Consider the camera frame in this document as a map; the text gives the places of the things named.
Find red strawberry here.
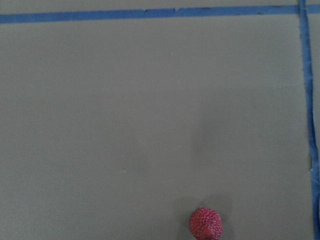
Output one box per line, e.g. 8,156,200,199
188,207,224,240

